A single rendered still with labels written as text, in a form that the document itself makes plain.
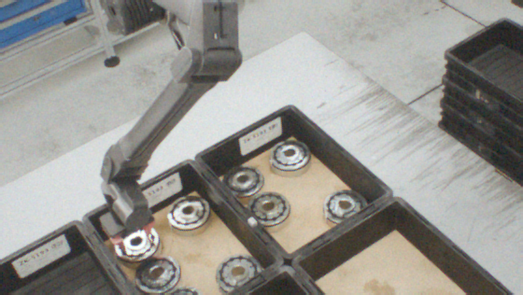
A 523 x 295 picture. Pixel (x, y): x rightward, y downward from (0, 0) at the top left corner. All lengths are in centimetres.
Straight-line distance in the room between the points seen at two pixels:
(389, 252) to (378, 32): 211
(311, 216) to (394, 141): 45
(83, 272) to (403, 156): 90
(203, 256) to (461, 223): 65
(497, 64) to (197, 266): 144
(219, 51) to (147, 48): 251
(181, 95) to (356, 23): 247
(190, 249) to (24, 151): 177
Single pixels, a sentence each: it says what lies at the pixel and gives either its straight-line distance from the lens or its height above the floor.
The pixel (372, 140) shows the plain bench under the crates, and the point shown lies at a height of 70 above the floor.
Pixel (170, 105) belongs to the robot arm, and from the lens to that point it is 135.
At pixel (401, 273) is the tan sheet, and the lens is 166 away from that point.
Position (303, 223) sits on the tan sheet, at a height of 83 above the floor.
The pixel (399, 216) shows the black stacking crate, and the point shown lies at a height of 89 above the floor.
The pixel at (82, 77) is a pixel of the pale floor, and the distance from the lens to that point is 369.
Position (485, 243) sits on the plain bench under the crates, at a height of 70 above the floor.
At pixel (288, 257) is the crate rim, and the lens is 157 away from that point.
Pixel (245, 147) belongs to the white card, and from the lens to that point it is 186.
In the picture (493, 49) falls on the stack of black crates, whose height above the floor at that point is 49.
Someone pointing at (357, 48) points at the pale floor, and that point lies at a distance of 358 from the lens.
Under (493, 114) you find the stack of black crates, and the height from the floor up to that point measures 48.
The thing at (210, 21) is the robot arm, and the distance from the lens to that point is 125.
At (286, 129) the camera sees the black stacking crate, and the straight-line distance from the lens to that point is 192.
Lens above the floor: 219
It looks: 45 degrees down
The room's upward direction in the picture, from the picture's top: 9 degrees counter-clockwise
